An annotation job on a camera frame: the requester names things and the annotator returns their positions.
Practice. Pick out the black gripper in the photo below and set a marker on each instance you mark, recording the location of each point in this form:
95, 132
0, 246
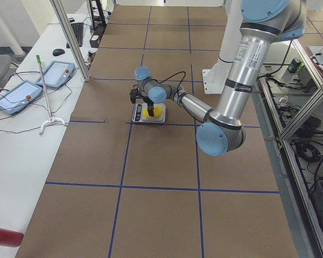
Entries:
151, 105

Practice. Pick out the yellow mango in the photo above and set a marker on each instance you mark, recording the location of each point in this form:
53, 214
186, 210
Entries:
157, 112

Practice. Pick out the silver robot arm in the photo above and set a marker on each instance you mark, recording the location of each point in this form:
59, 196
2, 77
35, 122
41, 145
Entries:
263, 23

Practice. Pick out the silver digital kitchen scale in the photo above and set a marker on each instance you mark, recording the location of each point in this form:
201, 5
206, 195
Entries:
138, 117

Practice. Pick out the black small box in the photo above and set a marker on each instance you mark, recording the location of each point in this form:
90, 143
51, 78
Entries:
95, 41

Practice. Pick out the black monitor stand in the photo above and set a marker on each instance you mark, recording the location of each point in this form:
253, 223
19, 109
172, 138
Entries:
97, 14

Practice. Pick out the far blue teach pendant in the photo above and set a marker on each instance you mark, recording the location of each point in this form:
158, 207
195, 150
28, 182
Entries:
57, 73

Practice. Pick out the blue teach pendant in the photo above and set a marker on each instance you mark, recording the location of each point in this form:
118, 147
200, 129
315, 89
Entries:
18, 98
57, 73

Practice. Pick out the black keyboard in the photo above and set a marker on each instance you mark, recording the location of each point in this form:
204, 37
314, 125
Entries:
78, 32

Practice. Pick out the black computer mouse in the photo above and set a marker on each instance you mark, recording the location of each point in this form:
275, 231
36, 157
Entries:
58, 52

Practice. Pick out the green tipped grabber stick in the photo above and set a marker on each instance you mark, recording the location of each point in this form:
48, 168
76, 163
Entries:
51, 120

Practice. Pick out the near blue teach pendant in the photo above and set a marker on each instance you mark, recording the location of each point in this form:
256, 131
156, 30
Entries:
18, 98

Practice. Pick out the red cylinder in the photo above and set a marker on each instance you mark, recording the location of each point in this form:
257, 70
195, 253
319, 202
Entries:
10, 238

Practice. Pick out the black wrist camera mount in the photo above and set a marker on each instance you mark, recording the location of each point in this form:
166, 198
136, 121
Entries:
134, 94

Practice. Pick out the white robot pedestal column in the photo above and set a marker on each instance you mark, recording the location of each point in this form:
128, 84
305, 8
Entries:
214, 78

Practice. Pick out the aluminium frame post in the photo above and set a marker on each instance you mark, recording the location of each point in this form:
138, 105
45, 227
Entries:
70, 37

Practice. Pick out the aluminium frame rail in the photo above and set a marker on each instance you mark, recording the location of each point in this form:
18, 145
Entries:
309, 242

